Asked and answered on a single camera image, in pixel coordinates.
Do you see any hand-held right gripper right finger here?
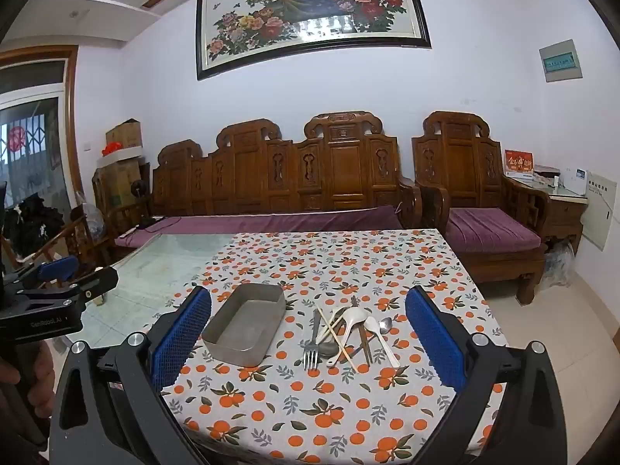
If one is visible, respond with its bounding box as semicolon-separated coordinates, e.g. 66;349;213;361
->
404;286;568;465

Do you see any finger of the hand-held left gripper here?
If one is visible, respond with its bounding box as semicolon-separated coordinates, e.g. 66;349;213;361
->
19;256;81;289
26;266;120;313

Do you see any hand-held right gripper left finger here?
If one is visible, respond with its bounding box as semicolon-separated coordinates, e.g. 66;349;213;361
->
48;286;214;465

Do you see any rectangular metal tray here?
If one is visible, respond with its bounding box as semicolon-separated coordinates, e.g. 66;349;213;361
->
201;282;288;364

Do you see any small white spoon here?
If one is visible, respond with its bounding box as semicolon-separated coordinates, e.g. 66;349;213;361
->
363;316;401;369

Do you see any large white spoon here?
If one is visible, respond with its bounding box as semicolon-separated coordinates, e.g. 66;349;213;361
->
325;306;362;368

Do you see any metal fork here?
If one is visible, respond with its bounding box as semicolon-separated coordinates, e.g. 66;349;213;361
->
303;307;323;371

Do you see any person's left hand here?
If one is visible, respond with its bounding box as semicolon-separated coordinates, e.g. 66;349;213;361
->
0;341;56;405

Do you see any wooden chair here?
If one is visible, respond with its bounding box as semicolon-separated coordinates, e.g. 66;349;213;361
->
104;201;152;240
29;215;114;282

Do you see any black cloth pile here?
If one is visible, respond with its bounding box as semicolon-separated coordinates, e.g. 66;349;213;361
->
10;194;66;257

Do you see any clear plastic bag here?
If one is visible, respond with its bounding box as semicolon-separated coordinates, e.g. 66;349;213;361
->
72;201;110;240
540;239;577;291

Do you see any brown wooden chopstick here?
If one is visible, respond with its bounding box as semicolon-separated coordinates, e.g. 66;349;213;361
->
353;296;374;366
351;295;370;366

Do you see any large green print cardboard box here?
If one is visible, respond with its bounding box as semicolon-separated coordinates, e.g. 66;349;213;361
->
93;160;151;219

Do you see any square purple seat cushion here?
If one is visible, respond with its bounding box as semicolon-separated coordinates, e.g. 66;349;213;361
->
444;207;542;253

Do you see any flat white box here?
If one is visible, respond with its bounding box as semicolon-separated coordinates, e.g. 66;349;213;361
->
96;146;146;169

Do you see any orange print tablecloth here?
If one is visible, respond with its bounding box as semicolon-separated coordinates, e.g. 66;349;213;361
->
160;229;507;465

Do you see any wooden framed glass door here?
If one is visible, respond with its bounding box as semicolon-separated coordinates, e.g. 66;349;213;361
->
0;46;85;272

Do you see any small brown cardboard box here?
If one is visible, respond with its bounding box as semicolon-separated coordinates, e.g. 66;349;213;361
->
105;119;143;151

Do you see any carved wooden armchair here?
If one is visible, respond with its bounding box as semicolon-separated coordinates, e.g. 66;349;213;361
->
412;111;550;303

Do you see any wooden side table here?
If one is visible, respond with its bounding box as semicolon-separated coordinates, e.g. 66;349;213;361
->
504;174;589;253

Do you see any red gift box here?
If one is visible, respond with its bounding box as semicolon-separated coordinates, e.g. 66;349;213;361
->
504;149;535;177

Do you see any carved wooden sofa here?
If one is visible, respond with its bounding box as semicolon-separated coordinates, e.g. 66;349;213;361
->
151;111;423;231

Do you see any framed peacock flower painting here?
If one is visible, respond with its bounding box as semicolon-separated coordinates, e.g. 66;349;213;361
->
195;0;433;81

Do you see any white wall panel box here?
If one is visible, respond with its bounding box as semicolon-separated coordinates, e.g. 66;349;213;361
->
581;170;617;251

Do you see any grey wall electrical box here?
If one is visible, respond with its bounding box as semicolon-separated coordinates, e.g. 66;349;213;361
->
539;39;583;83

